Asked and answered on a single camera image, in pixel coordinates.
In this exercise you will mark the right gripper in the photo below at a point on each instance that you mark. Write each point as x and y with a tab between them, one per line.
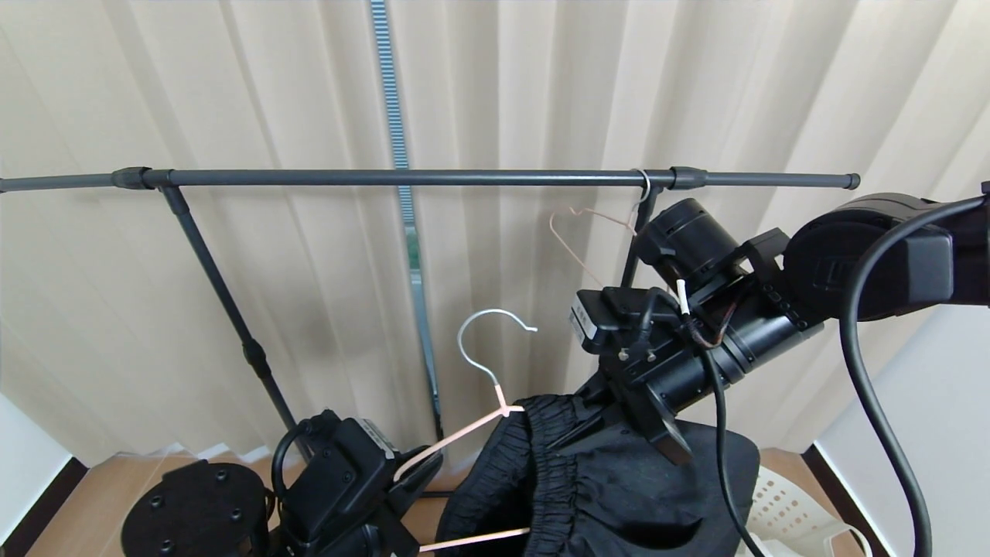
719	360

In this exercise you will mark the black clothes rack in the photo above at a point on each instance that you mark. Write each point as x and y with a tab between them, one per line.
387	178

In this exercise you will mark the pink clothes hanger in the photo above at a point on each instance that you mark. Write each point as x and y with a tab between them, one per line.
644	182
495	379

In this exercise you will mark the black shorts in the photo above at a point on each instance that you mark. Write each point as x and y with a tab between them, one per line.
619	495

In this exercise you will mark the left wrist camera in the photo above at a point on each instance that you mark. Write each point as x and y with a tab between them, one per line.
340	472

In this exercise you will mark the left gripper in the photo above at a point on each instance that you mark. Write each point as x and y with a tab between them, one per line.
387	534

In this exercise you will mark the white laundry basket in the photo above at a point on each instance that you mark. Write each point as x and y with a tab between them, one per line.
797	510

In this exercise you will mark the beige curtain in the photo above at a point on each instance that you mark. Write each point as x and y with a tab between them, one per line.
232	93

